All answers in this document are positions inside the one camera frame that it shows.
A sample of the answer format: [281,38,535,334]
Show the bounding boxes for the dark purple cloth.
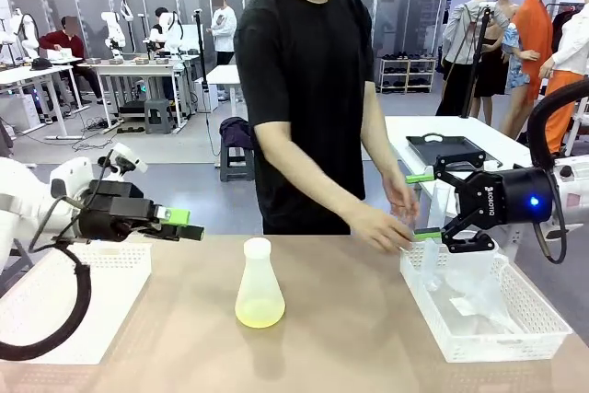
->
[218,116,254,152]

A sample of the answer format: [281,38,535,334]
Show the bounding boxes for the black stand pole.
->
[191,8,209,113]

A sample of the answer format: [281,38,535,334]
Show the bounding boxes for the long white desk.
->
[0,63,87,142]

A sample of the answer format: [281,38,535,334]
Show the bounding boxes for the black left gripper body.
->
[77,179,160,243]

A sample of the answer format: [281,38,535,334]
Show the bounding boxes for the person's left hand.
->
[382,171,422,231]

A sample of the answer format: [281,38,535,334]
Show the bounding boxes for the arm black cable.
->
[526,84,589,265]
[0,226,93,363]

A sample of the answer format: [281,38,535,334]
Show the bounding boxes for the mannequin in orange coat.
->
[500,0,559,139]

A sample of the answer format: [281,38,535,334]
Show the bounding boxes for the black tripod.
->
[441,1,499,119]

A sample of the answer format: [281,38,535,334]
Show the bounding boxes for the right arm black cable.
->
[526,84,589,265]

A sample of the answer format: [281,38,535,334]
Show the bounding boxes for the mannequin in orange trousers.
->
[535,0,589,158]

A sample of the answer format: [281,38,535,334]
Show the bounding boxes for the small white table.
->
[206,64,243,102]

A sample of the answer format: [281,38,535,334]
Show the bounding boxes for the person in black clothes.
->
[153,6,172,44]

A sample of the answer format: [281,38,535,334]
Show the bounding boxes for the person in red sweater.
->
[39,15,105,107]

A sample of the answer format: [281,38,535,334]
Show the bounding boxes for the person's right forearm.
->
[271,144,369,233]

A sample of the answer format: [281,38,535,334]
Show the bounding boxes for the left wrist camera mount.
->
[98,143,149,182]

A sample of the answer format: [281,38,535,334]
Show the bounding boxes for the white shoe rack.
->
[379,56,437,94]

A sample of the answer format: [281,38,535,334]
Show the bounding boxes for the figure in black dress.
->
[472,0,524,126]

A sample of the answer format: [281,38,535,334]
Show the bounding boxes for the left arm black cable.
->
[0,226,93,363]

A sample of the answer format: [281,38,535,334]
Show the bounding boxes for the person in white t-shirt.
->
[206,0,238,102]

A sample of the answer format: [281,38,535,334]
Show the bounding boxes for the black tray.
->
[405,133,488,167]

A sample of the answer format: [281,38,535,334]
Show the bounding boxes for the mannequin in grey shirt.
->
[435,0,511,118]

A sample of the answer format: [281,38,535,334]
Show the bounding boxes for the white perforated plastic basket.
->
[0,241,153,365]
[398,245,573,364]

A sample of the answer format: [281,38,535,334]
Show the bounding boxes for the grey step stool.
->
[144,98,177,135]
[219,144,255,183]

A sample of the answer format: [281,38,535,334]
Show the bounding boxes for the translucent plastic conical flask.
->
[235,252,287,330]

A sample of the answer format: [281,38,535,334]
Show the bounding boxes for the person's right hand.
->
[353,215,414,255]

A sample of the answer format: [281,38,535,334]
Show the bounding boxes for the white workbench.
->
[76,57,191,133]

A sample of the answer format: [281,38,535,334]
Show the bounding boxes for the clear graduated cylinder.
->
[421,239,445,293]

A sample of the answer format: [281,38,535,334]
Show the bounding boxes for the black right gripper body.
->
[457,166,557,231]

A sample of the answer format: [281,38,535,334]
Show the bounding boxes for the white drawer cabinet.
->
[193,75,220,113]

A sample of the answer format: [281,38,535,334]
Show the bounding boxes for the person in black t-shirt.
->
[233,0,375,237]

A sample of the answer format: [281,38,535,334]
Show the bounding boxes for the person's left forearm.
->
[363,125,401,182]

